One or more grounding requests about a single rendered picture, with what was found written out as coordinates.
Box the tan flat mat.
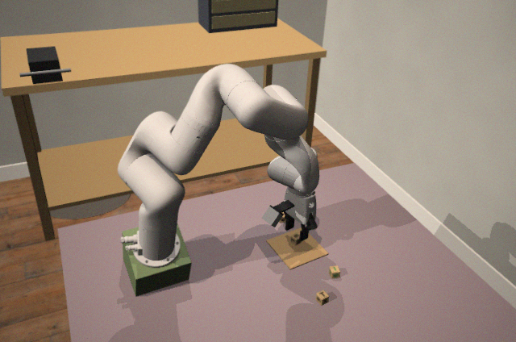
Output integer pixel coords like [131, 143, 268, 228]
[266, 228, 329, 269]

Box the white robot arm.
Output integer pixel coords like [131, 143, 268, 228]
[118, 64, 319, 268]

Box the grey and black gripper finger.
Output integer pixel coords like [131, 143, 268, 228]
[299, 213, 318, 242]
[284, 211, 294, 231]

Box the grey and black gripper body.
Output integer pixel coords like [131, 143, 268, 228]
[284, 186, 316, 225]

